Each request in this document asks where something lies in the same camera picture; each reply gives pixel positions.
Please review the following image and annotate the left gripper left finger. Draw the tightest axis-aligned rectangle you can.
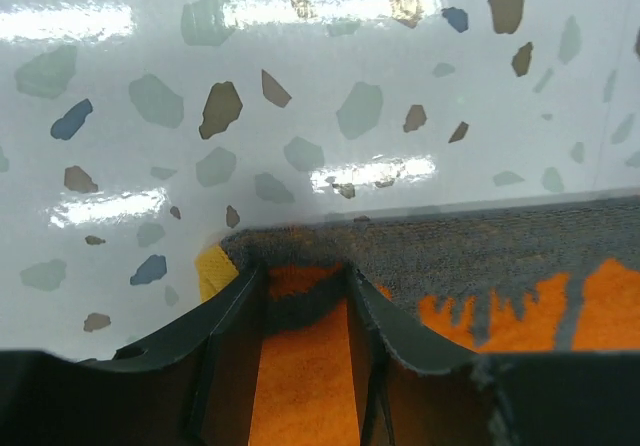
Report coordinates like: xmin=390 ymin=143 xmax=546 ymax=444
xmin=1 ymin=265 xmax=268 ymax=445

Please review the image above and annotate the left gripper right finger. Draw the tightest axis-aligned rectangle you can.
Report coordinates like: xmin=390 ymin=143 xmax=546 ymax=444
xmin=344 ymin=268 xmax=639 ymax=445

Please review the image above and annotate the orange grey patterned towel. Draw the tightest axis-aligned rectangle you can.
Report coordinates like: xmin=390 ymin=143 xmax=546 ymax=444
xmin=195 ymin=198 xmax=639 ymax=445

